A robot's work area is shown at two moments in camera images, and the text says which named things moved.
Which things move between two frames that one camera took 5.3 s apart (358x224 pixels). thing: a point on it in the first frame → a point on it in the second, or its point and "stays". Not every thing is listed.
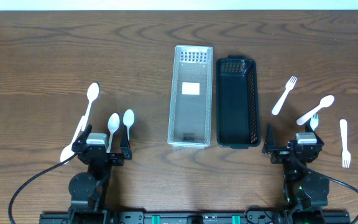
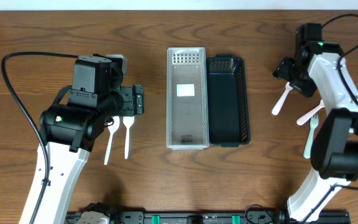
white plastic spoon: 128,119 stays
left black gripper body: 103,155 → 128,101
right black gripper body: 291,153 → 284,70
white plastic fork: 289,86 stays
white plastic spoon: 325,101 stays
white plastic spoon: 114,124 stays
